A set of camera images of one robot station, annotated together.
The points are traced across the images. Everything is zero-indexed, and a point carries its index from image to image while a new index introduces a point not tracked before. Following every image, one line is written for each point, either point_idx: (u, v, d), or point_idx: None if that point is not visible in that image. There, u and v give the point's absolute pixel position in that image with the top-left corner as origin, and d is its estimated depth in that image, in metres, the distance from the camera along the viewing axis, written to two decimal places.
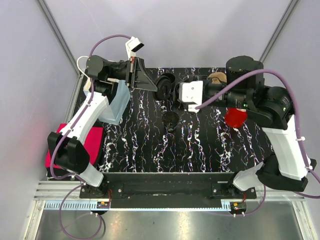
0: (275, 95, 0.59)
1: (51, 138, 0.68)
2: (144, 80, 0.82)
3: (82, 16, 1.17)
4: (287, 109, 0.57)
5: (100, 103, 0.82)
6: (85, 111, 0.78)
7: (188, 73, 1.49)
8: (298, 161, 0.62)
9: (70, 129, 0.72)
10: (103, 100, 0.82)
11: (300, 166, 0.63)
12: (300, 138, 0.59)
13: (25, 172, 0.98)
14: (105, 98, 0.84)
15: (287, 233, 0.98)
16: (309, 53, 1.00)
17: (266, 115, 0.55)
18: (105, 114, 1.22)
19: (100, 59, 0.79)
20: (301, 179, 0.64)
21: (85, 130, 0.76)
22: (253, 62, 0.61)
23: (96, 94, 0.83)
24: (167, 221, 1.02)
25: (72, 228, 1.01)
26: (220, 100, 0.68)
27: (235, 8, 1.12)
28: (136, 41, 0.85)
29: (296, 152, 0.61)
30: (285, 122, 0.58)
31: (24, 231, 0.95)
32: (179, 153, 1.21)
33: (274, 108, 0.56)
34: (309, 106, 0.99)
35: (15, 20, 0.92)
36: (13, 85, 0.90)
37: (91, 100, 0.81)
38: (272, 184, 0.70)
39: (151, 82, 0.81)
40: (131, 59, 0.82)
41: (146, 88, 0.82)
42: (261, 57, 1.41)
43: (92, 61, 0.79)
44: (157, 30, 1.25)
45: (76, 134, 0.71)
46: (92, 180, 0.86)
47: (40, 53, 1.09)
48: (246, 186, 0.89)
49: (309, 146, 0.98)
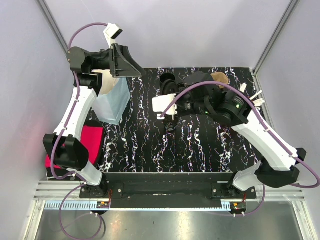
0: (230, 96, 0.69)
1: (47, 140, 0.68)
2: (126, 67, 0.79)
3: (83, 16, 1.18)
4: (240, 106, 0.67)
5: (88, 97, 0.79)
6: (74, 108, 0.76)
7: (188, 73, 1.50)
8: (278, 150, 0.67)
9: (64, 128, 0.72)
10: (90, 93, 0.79)
11: (283, 156, 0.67)
12: (268, 128, 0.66)
13: (26, 172, 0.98)
14: (92, 91, 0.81)
15: (287, 233, 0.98)
16: (308, 54, 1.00)
17: (225, 116, 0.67)
18: (104, 113, 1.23)
19: (81, 53, 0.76)
20: (290, 170, 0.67)
21: (79, 126, 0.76)
22: (202, 75, 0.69)
23: (82, 88, 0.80)
24: (166, 221, 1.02)
25: (72, 228, 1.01)
26: (189, 109, 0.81)
27: (235, 8, 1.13)
28: (115, 28, 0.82)
29: (271, 143, 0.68)
30: (244, 118, 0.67)
31: (24, 231, 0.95)
32: (179, 153, 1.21)
33: (229, 109, 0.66)
34: (310, 106, 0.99)
35: (15, 20, 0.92)
36: (14, 86, 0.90)
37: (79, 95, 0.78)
38: (272, 183, 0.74)
39: (134, 68, 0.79)
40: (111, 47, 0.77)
41: (130, 75, 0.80)
42: (262, 57, 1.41)
43: (72, 54, 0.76)
44: (158, 31, 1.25)
45: (71, 133, 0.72)
46: (92, 179, 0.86)
47: (40, 54, 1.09)
48: (246, 187, 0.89)
49: (310, 146, 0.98)
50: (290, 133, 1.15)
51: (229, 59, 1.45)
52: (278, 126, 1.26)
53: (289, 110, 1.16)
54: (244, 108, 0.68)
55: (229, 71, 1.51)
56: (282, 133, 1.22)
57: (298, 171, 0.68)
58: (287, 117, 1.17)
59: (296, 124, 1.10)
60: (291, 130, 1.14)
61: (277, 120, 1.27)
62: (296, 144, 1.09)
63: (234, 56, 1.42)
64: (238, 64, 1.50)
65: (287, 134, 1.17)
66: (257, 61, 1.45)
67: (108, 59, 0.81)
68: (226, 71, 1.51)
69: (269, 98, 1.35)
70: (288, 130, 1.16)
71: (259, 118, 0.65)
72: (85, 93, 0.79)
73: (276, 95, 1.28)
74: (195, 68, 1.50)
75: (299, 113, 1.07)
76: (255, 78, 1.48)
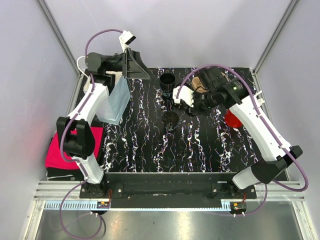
0: (232, 81, 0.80)
1: (59, 122, 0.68)
2: (136, 70, 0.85)
3: (83, 16, 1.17)
4: (237, 88, 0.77)
5: (102, 92, 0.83)
6: (89, 98, 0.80)
7: (188, 73, 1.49)
8: (267, 137, 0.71)
9: (77, 113, 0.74)
10: (104, 89, 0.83)
11: (271, 144, 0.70)
12: (260, 114, 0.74)
13: (26, 172, 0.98)
14: (106, 89, 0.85)
15: (287, 232, 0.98)
16: (308, 54, 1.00)
17: (221, 95, 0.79)
18: (105, 112, 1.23)
19: (98, 56, 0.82)
20: (276, 158, 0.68)
21: (90, 115, 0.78)
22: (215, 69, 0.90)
23: (97, 84, 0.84)
24: (166, 221, 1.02)
25: (71, 228, 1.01)
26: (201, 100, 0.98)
27: (235, 8, 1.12)
28: (129, 35, 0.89)
29: (262, 129, 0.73)
30: (238, 99, 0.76)
31: (24, 231, 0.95)
32: (179, 153, 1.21)
33: (226, 89, 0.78)
34: (309, 106, 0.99)
35: (14, 20, 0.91)
36: (13, 86, 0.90)
37: (94, 89, 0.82)
38: (263, 178, 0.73)
39: (143, 70, 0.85)
40: (124, 51, 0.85)
41: (140, 77, 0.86)
42: (262, 57, 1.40)
43: (90, 57, 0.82)
44: (158, 30, 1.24)
45: (84, 117, 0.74)
46: (94, 175, 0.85)
47: (40, 53, 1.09)
48: (245, 186, 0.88)
49: (310, 146, 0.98)
50: (289, 133, 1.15)
51: (229, 59, 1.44)
52: (278, 126, 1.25)
53: (289, 110, 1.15)
54: (242, 92, 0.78)
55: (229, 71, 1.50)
56: (282, 133, 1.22)
57: (285, 165, 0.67)
58: (287, 117, 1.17)
59: (296, 124, 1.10)
60: (290, 130, 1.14)
61: (277, 120, 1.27)
62: (296, 144, 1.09)
63: (234, 56, 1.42)
64: (238, 64, 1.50)
65: (287, 134, 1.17)
66: (257, 61, 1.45)
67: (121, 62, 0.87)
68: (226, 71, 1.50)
69: (269, 98, 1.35)
70: (287, 130, 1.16)
71: (254, 104, 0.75)
72: (98, 88, 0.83)
73: (276, 95, 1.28)
74: (195, 68, 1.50)
75: (299, 113, 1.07)
76: (255, 78, 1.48)
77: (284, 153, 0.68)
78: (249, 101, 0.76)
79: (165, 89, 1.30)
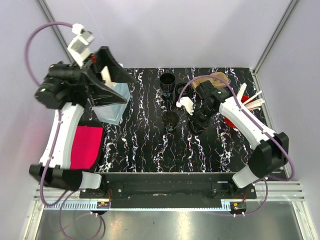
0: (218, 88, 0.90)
1: (32, 171, 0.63)
2: (106, 94, 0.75)
3: (82, 16, 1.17)
4: (221, 92, 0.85)
5: (73, 115, 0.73)
6: (59, 132, 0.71)
7: (188, 73, 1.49)
8: (251, 127, 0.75)
9: (50, 158, 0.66)
10: (75, 111, 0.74)
11: (255, 131, 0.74)
12: (241, 107, 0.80)
13: (26, 172, 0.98)
14: (77, 107, 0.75)
15: (287, 232, 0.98)
16: (308, 53, 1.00)
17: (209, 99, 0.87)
18: (104, 113, 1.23)
19: (53, 96, 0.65)
20: (260, 141, 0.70)
21: (67, 150, 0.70)
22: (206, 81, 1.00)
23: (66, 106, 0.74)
24: (166, 221, 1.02)
25: (71, 229, 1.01)
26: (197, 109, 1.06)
27: (235, 8, 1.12)
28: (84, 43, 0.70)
29: (245, 120, 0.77)
30: (221, 98, 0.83)
31: (24, 231, 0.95)
32: (179, 153, 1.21)
33: (211, 93, 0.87)
34: (309, 106, 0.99)
35: (14, 19, 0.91)
36: (13, 85, 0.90)
37: (62, 116, 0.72)
38: (257, 170, 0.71)
39: (115, 96, 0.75)
40: (81, 75, 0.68)
41: (113, 100, 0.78)
42: (262, 56, 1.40)
43: (43, 96, 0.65)
44: (158, 30, 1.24)
45: (59, 162, 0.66)
46: (89, 186, 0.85)
47: (40, 53, 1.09)
48: (244, 184, 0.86)
49: (310, 145, 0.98)
50: (289, 133, 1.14)
51: (229, 59, 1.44)
52: (278, 126, 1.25)
53: (289, 110, 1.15)
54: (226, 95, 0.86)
55: (229, 71, 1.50)
56: None
57: (269, 148, 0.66)
58: (287, 117, 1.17)
59: (295, 124, 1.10)
60: (290, 130, 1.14)
61: (276, 120, 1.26)
62: (296, 144, 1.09)
63: (234, 56, 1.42)
64: (238, 64, 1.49)
65: (287, 134, 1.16)
66: (257, 60, 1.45)
67: (84, 85, 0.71)
68: (226, 71, 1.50)
69: (269, 98, 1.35)
70: (287, 130, 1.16)
71: (236, 102, 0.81)
72: (68, 113, 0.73)
73: (276, 95, 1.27)
74: (195, 68, 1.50)
75: (299, 113, 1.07)
76: (255, 78, 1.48)
77: (267, 137, 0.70)
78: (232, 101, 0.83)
79: (165, 89, 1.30)
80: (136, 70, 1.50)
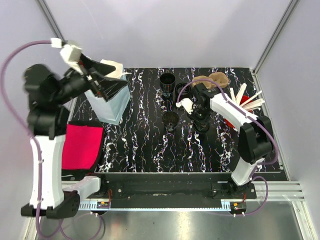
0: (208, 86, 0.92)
1: (25, 212, 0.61)
2: (112, 86, 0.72)
3: (82, 16, 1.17)
4: (211, 90, 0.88)
5: (54, 151, 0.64)
6: (42, 172, 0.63)
7: (188, 73, 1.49)
8: (236, 114, 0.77)
9: (40, 200, 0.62)
10: (54, 145, 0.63)
11: (239, 117, 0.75)
12: (227, 100, 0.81)
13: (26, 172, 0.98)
14: (57, 139, 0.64)
15: (287, 232, 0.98)
16: (308, 53, 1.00)
17: (201, 97, 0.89)
18: (104, 113, 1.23)
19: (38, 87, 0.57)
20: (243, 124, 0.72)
21: (56, 187, 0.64)
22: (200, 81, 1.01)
23: (42, 140, 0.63)
24: (166, 221, 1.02)
25: (71, 229, 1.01)
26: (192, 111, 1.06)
27: (235, 8, 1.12)
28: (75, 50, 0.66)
29: (231, 110, 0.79)
30: (210, 94, 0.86)
31: (24, 231, 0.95)
32: (179, 153, 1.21)
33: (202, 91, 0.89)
34: (309, 106, 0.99)
35: (14, 20, 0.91)
36: None
37: (41, 154, 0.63)
38: (247, 157, 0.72)
39: (118, 81, 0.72)
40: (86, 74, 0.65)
41: (119, 86, 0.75)
42: (262, 57, 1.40)
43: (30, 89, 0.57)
44: (158, 30, 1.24)
45: (49, 203, 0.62)
46: (89, 193, 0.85)
47: (39, 53, 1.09)
48: (242, 181, 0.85)
49: (311, 145, 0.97)
50: (290, 133, 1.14)
51: (229, 59, 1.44)
52: (278, 126, 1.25)
53: (289, 110, 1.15)
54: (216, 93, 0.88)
55: (229, 71, 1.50)
56: (282, 132, 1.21)
57: (251, 130, 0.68)
58: (287, 117, 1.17)
59: (295, 124, 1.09)
60: (291, 130, 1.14)
61: (276, 120, 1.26)
62: (296, 144, 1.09)
63: (234, 56, 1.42)
64: (238, 64, 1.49)
65: (287, 134, 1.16)
66: (257, 60, 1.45)
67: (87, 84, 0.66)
68: (226, 71, 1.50)
69: (269, 98, 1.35)
70: (288, 130, 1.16)
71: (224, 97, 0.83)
72: (48, 149, 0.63)
73: (276, 95, 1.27)
74: (195, 68, 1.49)
75: (299, 113, 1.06)
76: (255, 78, 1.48)
77: (250, 120, 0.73)
78: (220, 96, 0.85)
79: (164, 89, 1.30)
80: (136, 70, 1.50)
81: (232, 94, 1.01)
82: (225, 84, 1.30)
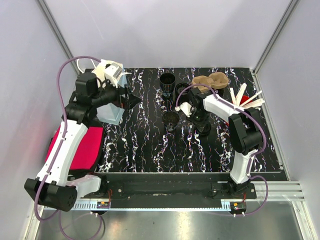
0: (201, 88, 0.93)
1: (28, 185, 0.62)
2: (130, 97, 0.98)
3: (83, 16, 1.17)
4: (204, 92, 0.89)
5: (76, 134, 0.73)
6: (60, 148, 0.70)
7: (188, 73, 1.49)
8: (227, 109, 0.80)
9: (47, 173, 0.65)
10: (79, 128, 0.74)
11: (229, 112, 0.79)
12: (217, 97, 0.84)
13: (27, 172, 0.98)
14: (81, 126, 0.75)
15: (287, 232, 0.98)
16: (308, 53, 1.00)
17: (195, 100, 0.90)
18: (104, 113, 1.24)
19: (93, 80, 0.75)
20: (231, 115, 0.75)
21: (65, 168, 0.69)
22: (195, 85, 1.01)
23: (71, 123, 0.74)
24: (166, 221, 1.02)
25: (71, 229, 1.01)
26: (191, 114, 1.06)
27: (235, 8, 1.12)
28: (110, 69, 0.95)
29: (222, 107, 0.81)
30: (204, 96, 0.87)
31: (24, 231, 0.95)
32: (179, 153, 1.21)
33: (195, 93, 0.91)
34: (309, 106, 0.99)
35: (14, 20, 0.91)
36: (14, 86, 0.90)
37: (66, 132, 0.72)
38: (238, 148, 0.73)
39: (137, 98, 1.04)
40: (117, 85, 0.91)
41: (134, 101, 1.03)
42: (262, 57, 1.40)
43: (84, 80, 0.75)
44: (158, 30, 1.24)
45: (55, 178, 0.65)
46: (88, 191, 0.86)
47: (40, 53, 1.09)
48: (241, 179, 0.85)
49: (311, 145, 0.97)
50: (290, 133, 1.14)
51: (229, 59, 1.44)
52: (278, 126, 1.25)
53: (289, 110, 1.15)
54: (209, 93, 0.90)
55: (229, 71, 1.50)
56: (282, 133, 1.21)
57: (239, 119, 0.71)
58: (287, 117, 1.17)
59: (295, 124, 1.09)
60: (291, 130, 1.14)
61: (276, 120, 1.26)
62: (296, 144, 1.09)
63: (234, 56, 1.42)
64: (238, 64, 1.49)
65: (287, 134, 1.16)
66: (257, 61, 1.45)
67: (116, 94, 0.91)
68: (226, 71, 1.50)
69: (269, 98, 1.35)
70: (287, 130, 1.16)
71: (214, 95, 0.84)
72: (73, 130, 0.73)
73: (276, 95, 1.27)
74: (195, 68, 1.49)
75: (300, 113, 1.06)
76: (255, 78, 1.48)
77: (238, 112, 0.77)
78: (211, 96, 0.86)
79: (164, 89, 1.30)
80: (136, 70, 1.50)
81: (232, 95, 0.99)
82: (225, 84, 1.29)
